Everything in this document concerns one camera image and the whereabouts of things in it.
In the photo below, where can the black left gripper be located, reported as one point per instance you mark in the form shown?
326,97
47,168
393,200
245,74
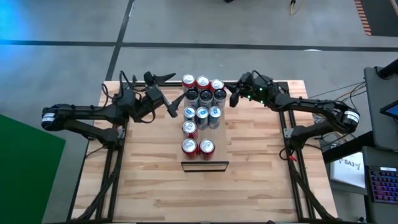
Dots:
154,99

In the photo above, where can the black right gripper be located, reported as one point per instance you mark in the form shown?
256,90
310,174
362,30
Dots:
261,90

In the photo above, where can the red Fanta strawberry can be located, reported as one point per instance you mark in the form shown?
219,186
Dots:
203,81
188,80

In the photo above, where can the red soda can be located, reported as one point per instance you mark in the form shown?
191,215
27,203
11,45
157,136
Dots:
217,84

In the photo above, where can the blue silver Red Bull can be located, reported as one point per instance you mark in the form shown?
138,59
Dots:
189,113
202,116
215,115

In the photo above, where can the red Coca-Cola Star Wars can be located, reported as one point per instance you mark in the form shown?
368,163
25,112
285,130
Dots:
189,127
206,148

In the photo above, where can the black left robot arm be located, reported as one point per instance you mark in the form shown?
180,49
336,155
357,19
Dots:
87,112

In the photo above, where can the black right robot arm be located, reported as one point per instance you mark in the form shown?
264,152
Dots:
311,105

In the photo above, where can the black clamp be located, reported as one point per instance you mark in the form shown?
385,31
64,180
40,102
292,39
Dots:
134,79

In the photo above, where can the small red tag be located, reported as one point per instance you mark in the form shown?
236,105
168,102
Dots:
292,158

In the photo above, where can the black desk edge bar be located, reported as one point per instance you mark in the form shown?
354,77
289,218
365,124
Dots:
345,148

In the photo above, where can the white SA3 paper sign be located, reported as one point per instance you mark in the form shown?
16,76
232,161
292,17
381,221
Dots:
348,172

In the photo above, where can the grey rounded panel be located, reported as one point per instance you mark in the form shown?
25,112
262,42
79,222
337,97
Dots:
379,93

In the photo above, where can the black pole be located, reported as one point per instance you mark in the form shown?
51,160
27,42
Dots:
388,70

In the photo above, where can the grey side desk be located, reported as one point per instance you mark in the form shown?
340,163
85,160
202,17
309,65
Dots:
377,155

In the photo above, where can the tablet screen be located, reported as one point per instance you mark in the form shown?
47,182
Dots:
391,110

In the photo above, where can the black mat with orange stripes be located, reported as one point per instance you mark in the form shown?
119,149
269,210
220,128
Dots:
382,15

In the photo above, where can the green floor mat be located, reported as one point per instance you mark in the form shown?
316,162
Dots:
25,174

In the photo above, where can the backlit keyboard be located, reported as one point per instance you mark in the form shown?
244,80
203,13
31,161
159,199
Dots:
384,186

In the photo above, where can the silver metal bracket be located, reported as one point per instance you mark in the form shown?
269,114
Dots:
121,133
287,133

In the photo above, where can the wooden shelf with black frame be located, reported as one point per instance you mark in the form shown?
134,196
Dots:
214,155

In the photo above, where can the black aluminium table frame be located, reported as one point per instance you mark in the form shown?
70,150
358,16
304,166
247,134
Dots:
123,155

